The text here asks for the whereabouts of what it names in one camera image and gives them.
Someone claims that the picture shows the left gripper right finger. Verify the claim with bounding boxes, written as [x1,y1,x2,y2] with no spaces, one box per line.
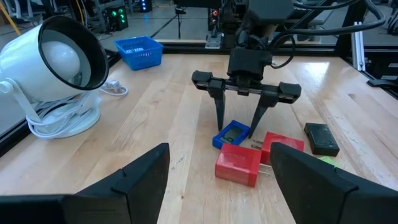
[269,142,398,224]

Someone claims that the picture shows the silver aluminium post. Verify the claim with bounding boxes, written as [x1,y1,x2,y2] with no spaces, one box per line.
[351,21,366,72]

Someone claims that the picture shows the computer tower green lights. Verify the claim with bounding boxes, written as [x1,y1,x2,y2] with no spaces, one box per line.
[105,5,129,32]

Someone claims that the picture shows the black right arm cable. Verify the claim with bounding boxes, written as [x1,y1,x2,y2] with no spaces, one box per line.
[269,0,387,70]

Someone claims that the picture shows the white lamp cable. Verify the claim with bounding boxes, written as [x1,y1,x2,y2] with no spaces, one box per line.
[26,80,129,139]

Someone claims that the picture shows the red USB wall charger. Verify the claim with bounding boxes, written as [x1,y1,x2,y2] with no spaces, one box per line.
[215,143,271,189]
[251,131,305,166]

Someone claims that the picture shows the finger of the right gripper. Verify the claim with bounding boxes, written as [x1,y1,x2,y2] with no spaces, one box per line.
[213,89,225,131]
[248,95,274,138]

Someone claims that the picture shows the dark blue charger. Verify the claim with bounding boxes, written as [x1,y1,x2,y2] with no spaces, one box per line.
[212,119,251,149]

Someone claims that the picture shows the green USB wall charger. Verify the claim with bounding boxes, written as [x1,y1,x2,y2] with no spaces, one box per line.
[317,155,340,169]

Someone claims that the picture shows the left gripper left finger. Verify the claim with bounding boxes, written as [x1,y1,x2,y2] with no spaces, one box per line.
[0,142,171,224]

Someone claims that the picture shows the blue plastic basket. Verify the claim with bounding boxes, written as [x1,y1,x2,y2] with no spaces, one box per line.
[114,35,164,71]

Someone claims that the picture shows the white spot lamp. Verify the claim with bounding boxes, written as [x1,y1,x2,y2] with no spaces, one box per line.
[0,15,109,138]

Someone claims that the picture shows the black rectangular box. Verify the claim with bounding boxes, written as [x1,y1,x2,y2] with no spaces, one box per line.
[303,123,341,157]

